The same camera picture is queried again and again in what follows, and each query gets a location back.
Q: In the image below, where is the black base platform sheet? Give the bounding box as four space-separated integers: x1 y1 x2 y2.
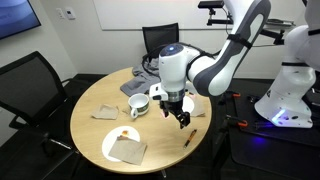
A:
226 89 320 180

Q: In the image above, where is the orange black bar clamp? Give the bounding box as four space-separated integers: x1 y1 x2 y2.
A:
222 114 249 129
218 90 242 106

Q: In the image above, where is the white wall light switch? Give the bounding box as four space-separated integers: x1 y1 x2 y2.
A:
55 7 66 20

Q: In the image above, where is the black base mounting bracket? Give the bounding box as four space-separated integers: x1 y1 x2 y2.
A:
247 94 262 104

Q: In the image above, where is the wall mounted display screen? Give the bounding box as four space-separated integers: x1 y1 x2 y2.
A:
0 0 42 40

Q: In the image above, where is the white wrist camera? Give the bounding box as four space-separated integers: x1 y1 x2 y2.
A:
149 83 169 102

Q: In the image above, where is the grey fabric garment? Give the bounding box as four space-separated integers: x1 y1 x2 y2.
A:
119 58 163 98

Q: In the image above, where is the black perforated mounting board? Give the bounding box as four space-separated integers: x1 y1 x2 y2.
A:
233 88 320 148

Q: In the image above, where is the white wall whiteboard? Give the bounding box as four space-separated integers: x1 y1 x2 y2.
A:
92 0 234 32

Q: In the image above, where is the brown paper napkin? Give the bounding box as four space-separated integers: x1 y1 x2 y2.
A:
91 103 120 121
107 135 148 166
189 95 207 118

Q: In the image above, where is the black camera on mount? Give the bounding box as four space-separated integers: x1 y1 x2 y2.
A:
259 28 287 46
197 0 234 27

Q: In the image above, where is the white round plate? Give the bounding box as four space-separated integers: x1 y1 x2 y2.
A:
101 125 141 163
181 95 196 114

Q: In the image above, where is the white mug with green band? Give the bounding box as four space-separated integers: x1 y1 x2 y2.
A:
128 93 150 120

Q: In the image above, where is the white wall thermostat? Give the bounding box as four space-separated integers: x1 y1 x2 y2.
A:
64 6 77 21

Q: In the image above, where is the orange black ballpoint pen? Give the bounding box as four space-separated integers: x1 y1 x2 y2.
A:
182 128 198 150

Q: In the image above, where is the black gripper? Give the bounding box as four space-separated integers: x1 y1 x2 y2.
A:
159 100 192 130

